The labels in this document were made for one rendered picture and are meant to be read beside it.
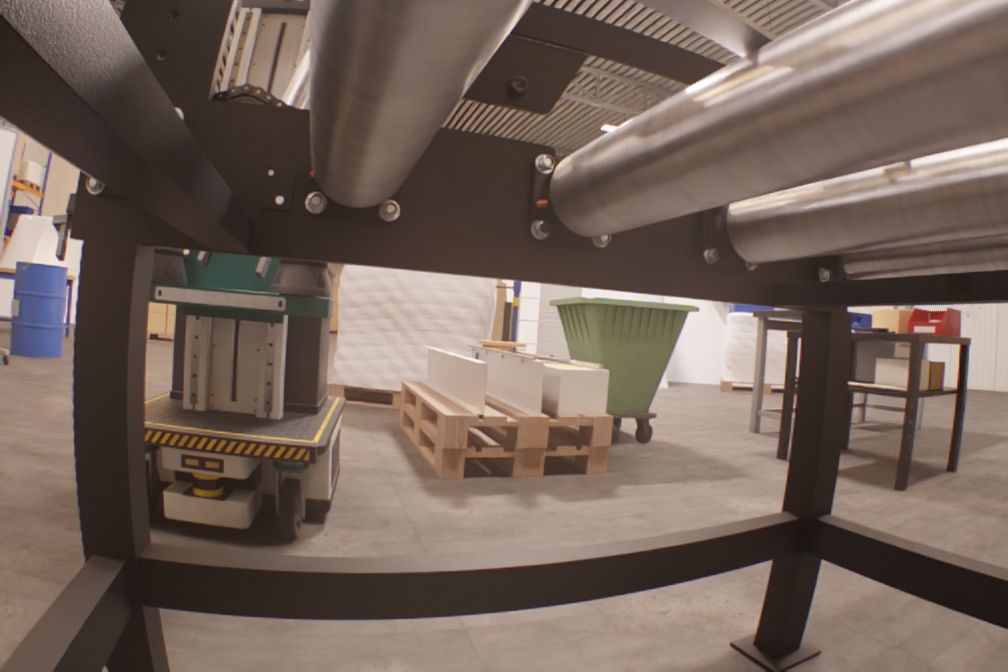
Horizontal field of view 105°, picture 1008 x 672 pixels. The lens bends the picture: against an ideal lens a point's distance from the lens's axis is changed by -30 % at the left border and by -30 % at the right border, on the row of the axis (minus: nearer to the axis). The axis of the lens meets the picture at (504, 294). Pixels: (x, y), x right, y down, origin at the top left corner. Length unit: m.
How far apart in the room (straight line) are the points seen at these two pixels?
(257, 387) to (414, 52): 1.64
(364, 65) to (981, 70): 0.32
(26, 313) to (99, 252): 5.10
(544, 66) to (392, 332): 3.41
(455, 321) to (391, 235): 3.30
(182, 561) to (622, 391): 2.90
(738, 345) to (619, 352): 4.25
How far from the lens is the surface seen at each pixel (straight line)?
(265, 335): 1.82
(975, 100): 0.34
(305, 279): 1.59
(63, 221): 1.33
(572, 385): 2.56
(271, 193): 0.71
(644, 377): 3.39
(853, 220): 0.71
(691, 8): 0.43
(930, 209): 0.65
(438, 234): 0.72
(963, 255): 0.95
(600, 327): 3.20
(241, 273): 1.80
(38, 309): 5.79
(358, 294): 4.17
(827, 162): 0.40
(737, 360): 7.39
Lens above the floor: 0.68
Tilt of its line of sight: 3 degrees up
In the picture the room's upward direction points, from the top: 4 degrees clockwise
